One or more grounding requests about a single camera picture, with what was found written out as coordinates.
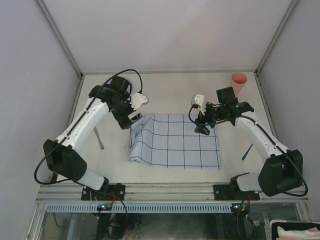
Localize pink plastic cup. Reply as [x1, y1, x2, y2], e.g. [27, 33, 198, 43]
[231, 72, 248, 96]

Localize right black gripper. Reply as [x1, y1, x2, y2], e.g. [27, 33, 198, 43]
[194, 102, 225, 135]

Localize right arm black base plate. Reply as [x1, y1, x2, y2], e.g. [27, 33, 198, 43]
[213, 184, 260, 201]

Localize aluminium front frame rail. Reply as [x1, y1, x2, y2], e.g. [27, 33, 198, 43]
[36, 181, 309, 203]

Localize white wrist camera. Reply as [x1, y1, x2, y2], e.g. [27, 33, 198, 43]
[191, 94, 206, 109]
[130, 92, 149, 111]

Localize purple plastic plate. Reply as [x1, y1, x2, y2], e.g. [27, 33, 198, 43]
[124, 77, 133, 95]

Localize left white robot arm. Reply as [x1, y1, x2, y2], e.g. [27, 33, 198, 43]
[43, 76, 149, 200]

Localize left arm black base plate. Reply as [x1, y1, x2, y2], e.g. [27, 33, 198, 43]
[80, 183, 126, 201]

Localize silver table knife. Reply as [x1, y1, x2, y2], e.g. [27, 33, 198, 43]
[93, 127, 104, 150]

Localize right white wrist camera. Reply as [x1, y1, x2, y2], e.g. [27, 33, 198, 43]
[191, 94, 206, 109]

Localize grey bin with cloths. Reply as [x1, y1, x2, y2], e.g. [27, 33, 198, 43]
[264, 220, 320, 240]

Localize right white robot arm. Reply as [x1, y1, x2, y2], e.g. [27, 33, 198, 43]
[190, 87, 309, 200]

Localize blue slotted cable duct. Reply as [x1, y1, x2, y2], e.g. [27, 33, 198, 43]
[45, 202, 232, 214]

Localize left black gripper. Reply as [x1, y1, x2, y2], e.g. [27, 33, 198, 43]
[111, 92, 142, 130]

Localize blue metallic spoon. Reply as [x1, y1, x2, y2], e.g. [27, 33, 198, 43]
[241, 144, 253, 161]

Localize blue checkered cloth placemat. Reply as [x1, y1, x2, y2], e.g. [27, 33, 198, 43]
[128, 114, 222, 170]

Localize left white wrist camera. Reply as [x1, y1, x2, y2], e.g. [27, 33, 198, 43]
[130, 92, 149, 111]

